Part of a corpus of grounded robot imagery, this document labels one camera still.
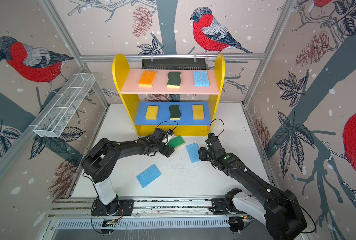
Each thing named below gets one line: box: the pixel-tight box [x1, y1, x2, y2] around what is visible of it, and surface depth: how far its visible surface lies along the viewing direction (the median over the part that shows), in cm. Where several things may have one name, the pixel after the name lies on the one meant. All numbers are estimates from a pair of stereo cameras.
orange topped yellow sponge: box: [138, 70, 157, 88], surface depth 76 cm
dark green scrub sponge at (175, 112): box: [169, 104, 181, 120], surface depth 97 cm
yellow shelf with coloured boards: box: [112, 54, 226, 137], surface depth 82 cm
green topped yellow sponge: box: [167, 135, 186, 150], surface depth 99 cm
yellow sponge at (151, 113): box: [145, 105, 159, 120], surface depth 96 cm
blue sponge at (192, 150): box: [185, 143, 201, 164], surface depth 94 cm
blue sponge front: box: [136, 164, 162, 189], surface depth 85 cm
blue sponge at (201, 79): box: [193, 71, 210, 87], surface depth 76 cm
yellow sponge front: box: [192, 104, 205, 120], surface depth 97 cm
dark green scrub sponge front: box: [167, 71, 182, 89], surface depth 74 cm
